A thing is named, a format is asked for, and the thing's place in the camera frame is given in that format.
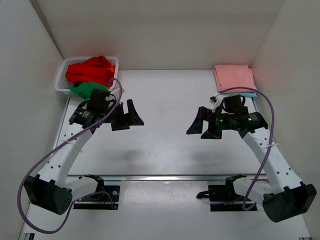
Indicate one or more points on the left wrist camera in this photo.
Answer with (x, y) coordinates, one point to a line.
(101, 100)

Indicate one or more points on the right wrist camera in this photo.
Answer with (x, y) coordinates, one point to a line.
(231, 105)

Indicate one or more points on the green t shirt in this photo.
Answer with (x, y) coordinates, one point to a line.
(84, 89)

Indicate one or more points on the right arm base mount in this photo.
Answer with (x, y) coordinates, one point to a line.
(222, 197)

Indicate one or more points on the red t shirt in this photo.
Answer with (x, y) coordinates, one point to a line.
(95, 69)

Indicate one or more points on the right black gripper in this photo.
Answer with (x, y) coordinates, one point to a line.
(210, 120)

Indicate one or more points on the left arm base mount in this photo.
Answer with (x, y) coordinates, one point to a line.
(106, 196)

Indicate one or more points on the white plastic basket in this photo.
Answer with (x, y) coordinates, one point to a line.
(61, 83)

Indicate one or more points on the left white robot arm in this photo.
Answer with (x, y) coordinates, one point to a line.
(48, 188)

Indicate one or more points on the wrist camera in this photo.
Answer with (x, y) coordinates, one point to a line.
(231, 105)
(101, 100)

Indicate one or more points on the folded teal t shirt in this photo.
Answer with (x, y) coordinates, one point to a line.
(243, 94)

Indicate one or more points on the folded pink t shirt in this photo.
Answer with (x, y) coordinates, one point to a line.
(233, 75)

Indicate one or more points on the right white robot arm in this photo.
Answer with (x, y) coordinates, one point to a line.
(285, 195)

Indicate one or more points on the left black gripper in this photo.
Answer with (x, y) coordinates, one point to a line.
(121, 115)

